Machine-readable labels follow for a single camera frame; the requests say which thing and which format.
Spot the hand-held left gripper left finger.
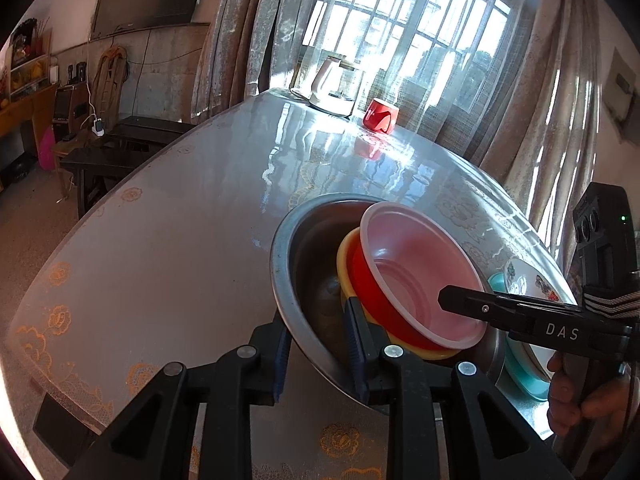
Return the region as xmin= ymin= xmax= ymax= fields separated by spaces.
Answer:
xmin=65 ymin=320 xmax=293 ymax=480

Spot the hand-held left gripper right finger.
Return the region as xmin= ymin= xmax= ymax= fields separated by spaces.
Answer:
xmin=342 ymin=297 xmax=568 ymax=480

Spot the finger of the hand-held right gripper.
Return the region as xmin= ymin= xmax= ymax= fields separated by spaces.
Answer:
xmin=437 ymin=285 xmax=532 ymax=334
xmin=492 ymin=293 xmax=584 ymax=312

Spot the white plate with red print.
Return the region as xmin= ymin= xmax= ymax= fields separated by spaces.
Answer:
xmin=502 ymin=257 xmax=568 ymax=306

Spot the yellow plastic bowl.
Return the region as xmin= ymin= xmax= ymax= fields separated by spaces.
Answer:
xmin=336 ymin=227 xmax=461 ymax=361

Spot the red plastic bowl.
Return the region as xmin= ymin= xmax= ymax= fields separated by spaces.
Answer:
xmin=347 ymin=201 xmax=488 ymax=351

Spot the teal plastic plate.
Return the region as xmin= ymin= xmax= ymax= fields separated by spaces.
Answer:
xmin=487 ymin=272 xmax=553 ymax=402

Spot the stainless steel bowl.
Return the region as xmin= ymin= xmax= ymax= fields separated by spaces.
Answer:
xmin=270 ymin=192 xmax=507 ymax=413

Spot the person's right hand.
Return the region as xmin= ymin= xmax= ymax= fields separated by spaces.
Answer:
xmin=546 ymin=352 xmax=635 ymax=461

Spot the grey patterned curtain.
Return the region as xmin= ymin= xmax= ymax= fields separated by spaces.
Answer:
xmin=475 ymin=0 xmax=608 ymax=271
xmin=192 ymin=0 xmax=326 ymax=126

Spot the red cup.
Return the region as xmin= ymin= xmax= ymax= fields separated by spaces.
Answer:
xmin=362 ymin=98 xmax=398 ymax=135

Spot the white kettle base tray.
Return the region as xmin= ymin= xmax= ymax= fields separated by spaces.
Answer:
xmin=291 ymin=87 xmax=357 ymax=116

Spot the white electric kettle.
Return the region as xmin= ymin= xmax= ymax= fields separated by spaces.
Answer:
xmin=311 ymin=55 xmax=345 ymax=100

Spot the dark wooden bench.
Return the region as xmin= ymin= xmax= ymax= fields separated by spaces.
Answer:
xmin=60 ymin=115 xmax=198 ymax=216

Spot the barred window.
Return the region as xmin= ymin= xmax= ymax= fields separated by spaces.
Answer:
xmin=300 ymin=0 xmax=526 ymax=126

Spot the pink bag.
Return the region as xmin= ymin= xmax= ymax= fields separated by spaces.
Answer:
xmin=39 ymin=125 xmax=56 ymax=171

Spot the wooden folding chair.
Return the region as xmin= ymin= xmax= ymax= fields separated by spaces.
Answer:
xmin=94 ymin=45 xmax=130 ymax=123

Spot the black portable speaker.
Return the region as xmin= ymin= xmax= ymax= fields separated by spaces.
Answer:
xmin=52 ymin=85 xmax=87 ymax=142

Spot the shelf with ornaments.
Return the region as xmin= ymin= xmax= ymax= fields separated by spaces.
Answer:
xmin=7 ymin=17 xmax=53 ymax=101

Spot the grey wall box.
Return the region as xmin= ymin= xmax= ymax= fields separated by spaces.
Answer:
xmin=605 ymin=47 xmax=640 ymax=143

